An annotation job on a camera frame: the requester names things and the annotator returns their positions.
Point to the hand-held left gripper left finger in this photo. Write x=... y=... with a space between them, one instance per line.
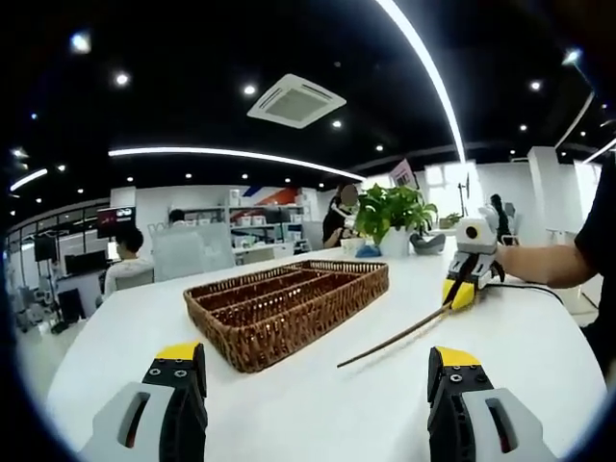
x=154 y=414

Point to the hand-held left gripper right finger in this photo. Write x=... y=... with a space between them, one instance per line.
x=481 y=423

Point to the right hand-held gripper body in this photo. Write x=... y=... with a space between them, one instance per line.
x=483 y=240

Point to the brown wooden chopstick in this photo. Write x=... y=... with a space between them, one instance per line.
x=409 y=334

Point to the brown wicker storage tray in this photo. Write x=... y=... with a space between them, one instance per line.
x=289 y=337

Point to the white storage shelf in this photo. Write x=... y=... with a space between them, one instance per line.
x=260 y=221

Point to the person's right hand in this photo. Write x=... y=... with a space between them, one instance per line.
x=507 y=260

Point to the grey curved object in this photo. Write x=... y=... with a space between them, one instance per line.
x=427 y=244

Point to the blue cloth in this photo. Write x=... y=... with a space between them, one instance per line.
x=368 y=251

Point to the green potted plant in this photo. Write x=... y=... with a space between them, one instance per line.
x=394 y=212

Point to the pink hanging sign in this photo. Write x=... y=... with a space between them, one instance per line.
x=403 y=172

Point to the white patterned cup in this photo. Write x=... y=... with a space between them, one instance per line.
x=350 y=247

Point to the person's black printed t-shirt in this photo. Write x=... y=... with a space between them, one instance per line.
x=601 y=240

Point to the black desktop monitor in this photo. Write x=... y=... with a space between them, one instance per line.
x=85 y=263

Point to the white mesh office chair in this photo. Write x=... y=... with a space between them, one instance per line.
x=192 y=252

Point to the long ceiling light strip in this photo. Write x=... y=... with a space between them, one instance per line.
x=433 y=72

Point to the small black monitor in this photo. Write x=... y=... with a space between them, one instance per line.
x=44 y=250

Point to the ceiling air conditioner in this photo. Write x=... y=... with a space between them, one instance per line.
x=296 y=101

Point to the curved ceiling light strip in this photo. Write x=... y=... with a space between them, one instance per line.
x=216 y=153

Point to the ceiling spotlights group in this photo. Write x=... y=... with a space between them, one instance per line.
x=249 y=89

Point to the wall display screen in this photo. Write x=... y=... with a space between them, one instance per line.
x=115 y=222

